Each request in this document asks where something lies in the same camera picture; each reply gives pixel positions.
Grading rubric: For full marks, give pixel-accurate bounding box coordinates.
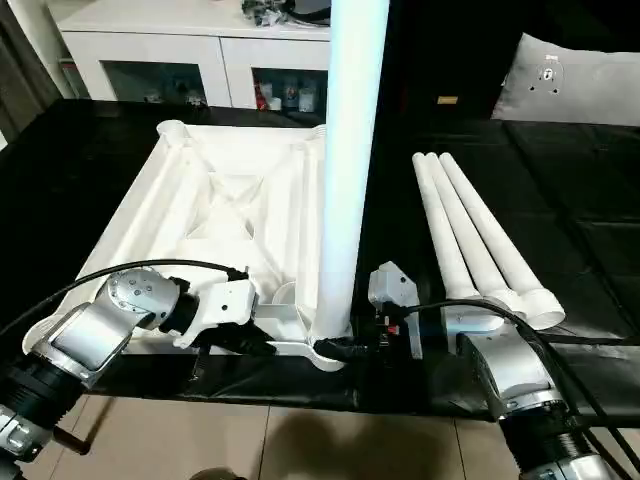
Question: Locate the white sideboard with glass doors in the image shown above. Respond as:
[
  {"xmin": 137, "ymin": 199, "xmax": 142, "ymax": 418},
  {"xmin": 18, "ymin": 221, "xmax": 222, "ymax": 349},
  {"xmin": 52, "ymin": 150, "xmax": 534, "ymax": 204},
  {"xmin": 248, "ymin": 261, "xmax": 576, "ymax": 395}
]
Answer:
[{"xmin": 57, "ymin": 7, "xmax": 335, "ymax": 114}]

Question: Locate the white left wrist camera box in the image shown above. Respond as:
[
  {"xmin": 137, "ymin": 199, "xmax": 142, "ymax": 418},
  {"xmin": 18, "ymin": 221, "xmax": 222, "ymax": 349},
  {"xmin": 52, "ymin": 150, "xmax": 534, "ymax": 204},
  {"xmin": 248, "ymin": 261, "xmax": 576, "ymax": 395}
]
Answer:
[{"xmin": 172, "ymin": 277, "xmax": 262, "ymax": 351}]

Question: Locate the light grey cushion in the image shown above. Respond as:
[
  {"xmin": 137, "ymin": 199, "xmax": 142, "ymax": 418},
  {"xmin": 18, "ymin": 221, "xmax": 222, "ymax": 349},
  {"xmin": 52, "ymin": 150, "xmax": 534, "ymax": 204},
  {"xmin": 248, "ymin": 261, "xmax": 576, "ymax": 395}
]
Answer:
[{"xmin": 489, "ymin": 32, "xmax": 640, "ymax": 124}]

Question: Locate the white plastic table leg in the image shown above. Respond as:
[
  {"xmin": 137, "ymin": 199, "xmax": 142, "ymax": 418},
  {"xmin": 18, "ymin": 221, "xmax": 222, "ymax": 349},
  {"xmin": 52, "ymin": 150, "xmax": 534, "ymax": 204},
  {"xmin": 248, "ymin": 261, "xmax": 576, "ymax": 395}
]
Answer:
[
  {"xmin": 424, "ymin": 152, "xmax": 527, "ymax": 321},
  {"xmin": 312, "ymin": 0, "xmax": 391, "ymax": 342},
  {"xmin": 412, "ymin": 153, "xmax": 485, "ymax": 302},
  {"xmin": 438, "ymin": 151, "xmax": 567, "ymax": 331}
]

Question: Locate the white plastic table top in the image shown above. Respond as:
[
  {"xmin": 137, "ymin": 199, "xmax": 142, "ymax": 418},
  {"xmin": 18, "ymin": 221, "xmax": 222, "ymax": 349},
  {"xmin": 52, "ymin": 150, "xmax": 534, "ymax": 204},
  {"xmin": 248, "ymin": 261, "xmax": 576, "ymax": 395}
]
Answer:
[{"xmin": 22, "ymin": 118, "xmax": 360, "ymax": 374}]

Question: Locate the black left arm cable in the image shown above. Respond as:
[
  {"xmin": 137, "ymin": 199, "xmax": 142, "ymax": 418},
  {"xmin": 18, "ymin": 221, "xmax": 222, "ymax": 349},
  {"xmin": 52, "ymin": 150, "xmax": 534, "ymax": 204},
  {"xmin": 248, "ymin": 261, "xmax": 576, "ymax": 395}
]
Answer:
[{"xmin": 0, "ymin": 257, "xmax": 250, "ymax": 337}]

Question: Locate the black cabinet with yellow label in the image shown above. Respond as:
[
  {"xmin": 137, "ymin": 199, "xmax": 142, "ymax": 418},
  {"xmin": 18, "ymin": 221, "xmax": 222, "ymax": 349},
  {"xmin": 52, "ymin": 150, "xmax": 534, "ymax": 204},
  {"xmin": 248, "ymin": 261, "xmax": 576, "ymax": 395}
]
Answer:
[{"xmin": 384, "ymin": 0, "xmax": 526, "ymax": 121}]

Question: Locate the black metal frame bar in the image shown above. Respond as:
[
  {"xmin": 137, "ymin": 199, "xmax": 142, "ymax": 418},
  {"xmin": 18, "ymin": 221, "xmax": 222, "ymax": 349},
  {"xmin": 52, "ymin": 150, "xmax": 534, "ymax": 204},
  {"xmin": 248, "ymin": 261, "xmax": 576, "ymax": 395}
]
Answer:
[{"xmin": 53, "ymin": 399, "xmax": 110, "ymax": 457}]

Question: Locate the brown rounded robot part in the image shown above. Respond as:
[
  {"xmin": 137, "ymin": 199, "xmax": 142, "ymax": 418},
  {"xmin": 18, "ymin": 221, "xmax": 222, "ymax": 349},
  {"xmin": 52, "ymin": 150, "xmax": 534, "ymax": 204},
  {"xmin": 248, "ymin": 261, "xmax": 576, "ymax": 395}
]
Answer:
[{"xmin": 192, "ymin": 467, "xmax": 242, "ymax": 480}]

